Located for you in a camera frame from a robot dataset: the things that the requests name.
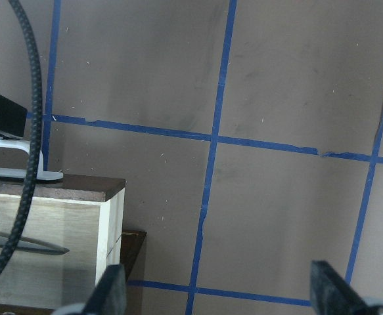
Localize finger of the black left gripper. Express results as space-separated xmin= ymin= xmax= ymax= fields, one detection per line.
xmin=0 ymin=95 xmax=28 ymax=138

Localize black braided cable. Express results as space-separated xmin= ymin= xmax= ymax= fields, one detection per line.
xmin=0 ymin=0 xmax=44 ymax=296

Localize orange handled scissors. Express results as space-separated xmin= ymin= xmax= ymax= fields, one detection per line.
xmin=0 ymin=232 xmax=70 ymax=256

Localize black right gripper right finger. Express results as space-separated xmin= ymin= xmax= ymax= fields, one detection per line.
xmin=309 ymin=261 xmax=375 ymax=315

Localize brown paper table cover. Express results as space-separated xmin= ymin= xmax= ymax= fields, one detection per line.
xmin=0 ymin=0 xmax=383 ymax=315

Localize dark wooden cabinet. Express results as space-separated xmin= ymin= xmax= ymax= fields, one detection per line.
xmin=0 ymin=230 xmax=146 ymax=314

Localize light wooden drawer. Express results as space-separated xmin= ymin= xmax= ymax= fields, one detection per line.
xmin=0 ymin=136 xmax=126 ymax=309

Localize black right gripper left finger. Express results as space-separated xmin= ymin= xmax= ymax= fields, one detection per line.
xmin=80 ymin=264 xmax=127 ymax=315

